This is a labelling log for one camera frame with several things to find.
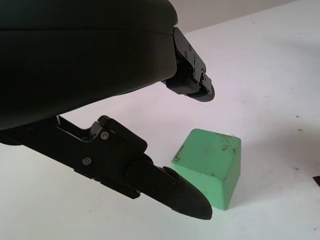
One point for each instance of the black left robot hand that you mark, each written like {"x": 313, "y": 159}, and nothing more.
{"x": 75, "y": 62}

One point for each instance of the green wooden block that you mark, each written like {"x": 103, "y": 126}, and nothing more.
{"x": 210, "y": 165}

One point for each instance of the black tape strip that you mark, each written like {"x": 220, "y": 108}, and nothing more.
{"x": 317, "y": 181}

